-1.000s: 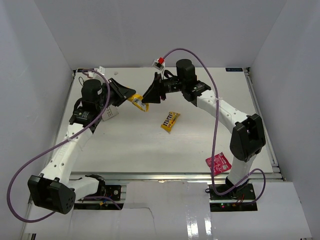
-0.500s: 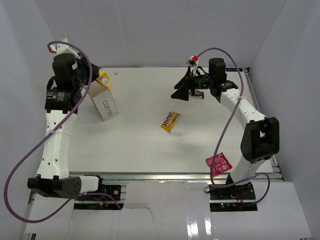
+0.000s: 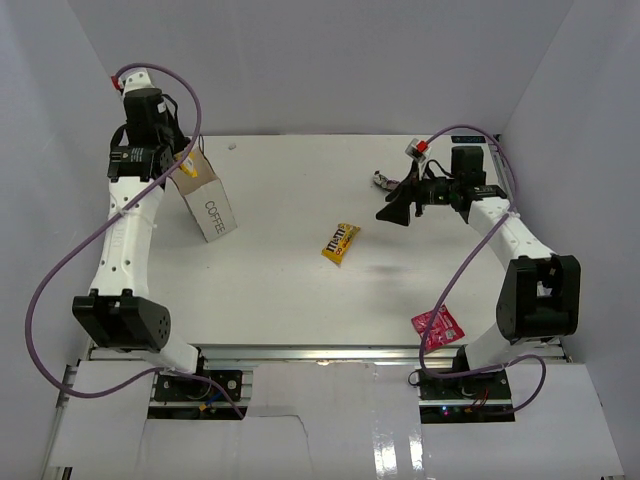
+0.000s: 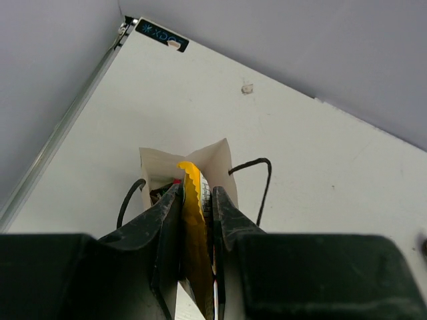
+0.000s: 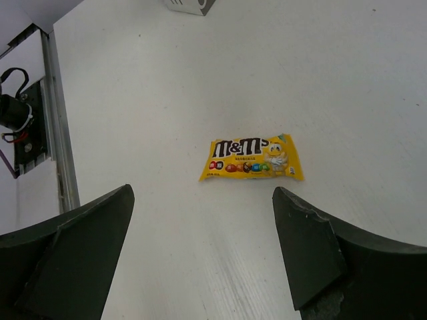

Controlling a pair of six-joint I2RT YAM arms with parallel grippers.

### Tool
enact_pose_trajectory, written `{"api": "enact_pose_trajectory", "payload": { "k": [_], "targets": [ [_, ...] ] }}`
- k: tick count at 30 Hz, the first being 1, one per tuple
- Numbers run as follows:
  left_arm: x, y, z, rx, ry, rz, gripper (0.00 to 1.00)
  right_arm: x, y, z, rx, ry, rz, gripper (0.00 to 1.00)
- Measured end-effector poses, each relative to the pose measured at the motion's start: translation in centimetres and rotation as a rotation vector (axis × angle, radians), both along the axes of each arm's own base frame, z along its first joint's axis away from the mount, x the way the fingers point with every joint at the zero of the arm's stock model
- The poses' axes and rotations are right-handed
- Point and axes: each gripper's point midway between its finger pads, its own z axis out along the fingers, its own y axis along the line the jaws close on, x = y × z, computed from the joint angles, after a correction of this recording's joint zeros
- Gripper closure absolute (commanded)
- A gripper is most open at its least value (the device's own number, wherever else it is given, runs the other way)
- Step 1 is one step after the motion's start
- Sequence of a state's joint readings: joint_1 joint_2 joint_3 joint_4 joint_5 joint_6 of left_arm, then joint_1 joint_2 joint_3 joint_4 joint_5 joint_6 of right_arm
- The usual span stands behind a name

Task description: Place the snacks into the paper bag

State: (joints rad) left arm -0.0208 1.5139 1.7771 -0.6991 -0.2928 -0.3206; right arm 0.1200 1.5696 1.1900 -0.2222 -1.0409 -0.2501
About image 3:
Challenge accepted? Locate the brown torn snack wrapper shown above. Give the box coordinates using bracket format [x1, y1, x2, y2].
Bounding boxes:
[372, 170, 400, 192]

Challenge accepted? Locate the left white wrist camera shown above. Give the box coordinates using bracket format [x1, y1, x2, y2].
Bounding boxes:
[111, 68, 154, 97]

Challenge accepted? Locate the blue label right corner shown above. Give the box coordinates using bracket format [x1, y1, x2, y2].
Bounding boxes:
[451, 135, 486, 144]

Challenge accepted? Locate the red candy packet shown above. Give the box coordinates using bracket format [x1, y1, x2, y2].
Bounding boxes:
[411, 305, 465, 352]

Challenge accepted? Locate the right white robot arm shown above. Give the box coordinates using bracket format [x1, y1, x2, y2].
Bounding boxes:
[376, 141, 581, 399]

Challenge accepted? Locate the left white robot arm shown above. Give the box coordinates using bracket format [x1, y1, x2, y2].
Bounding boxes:
[72, 87, 212, 399]

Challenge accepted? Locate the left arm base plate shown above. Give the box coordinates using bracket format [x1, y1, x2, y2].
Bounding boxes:
[152, 370, 243, 403]

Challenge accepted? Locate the yellow M&M's packet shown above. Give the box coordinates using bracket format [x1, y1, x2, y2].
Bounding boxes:
[321, 223, 361, 266]

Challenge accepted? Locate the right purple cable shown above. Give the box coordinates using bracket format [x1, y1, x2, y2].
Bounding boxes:
[418, 123, 549, 417]

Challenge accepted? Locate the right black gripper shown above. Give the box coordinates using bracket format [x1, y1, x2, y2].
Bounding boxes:
[377, 160, 461, 226]

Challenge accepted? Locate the yellow snack packet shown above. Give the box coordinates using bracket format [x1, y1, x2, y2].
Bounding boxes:
[176, 154, 198, 178]

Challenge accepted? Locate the white coffee paper bag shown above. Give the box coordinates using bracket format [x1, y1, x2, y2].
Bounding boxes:
[171, 136, 237, 243]

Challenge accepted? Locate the aluminium table frame rail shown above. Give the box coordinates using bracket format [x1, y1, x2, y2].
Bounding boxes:
[88, 344, 569, 363]

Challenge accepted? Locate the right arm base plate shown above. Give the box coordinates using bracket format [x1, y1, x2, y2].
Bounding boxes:
[407, 370, 515, 425]

